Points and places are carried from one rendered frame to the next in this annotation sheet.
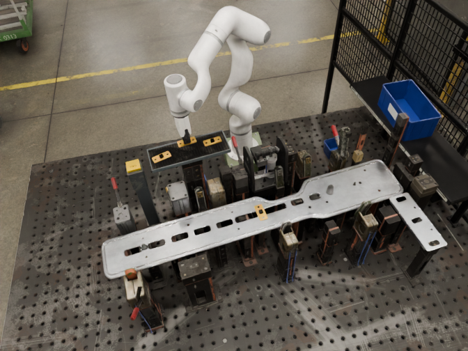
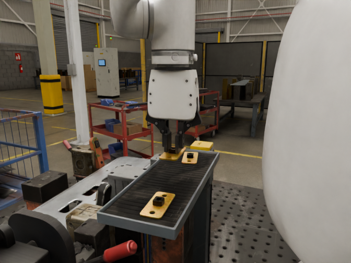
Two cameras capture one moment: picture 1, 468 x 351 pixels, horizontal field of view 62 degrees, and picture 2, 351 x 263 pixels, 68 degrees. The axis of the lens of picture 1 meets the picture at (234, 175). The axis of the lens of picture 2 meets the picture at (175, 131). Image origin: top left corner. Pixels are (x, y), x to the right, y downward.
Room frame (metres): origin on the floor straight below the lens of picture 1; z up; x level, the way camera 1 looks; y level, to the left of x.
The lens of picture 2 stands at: (1.55, -0.24, 1.40)
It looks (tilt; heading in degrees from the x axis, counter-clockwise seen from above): 15 degrees down; 124
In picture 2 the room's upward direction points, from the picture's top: straight up
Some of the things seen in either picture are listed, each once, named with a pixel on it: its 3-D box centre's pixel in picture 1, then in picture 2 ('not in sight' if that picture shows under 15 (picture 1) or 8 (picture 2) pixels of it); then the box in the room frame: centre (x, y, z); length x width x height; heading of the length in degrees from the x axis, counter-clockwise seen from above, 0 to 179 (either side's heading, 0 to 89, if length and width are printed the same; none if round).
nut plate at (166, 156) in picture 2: (186, 141); (173, 151); (1.25, 0.20, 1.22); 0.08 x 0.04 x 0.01; 108
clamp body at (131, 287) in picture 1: (145, 303); (89, 187); (0.65, 0.41, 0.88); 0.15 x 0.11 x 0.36; 15
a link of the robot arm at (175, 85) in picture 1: (177, 92); (170, 14); (1.24, 0.20, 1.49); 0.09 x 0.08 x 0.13; 47
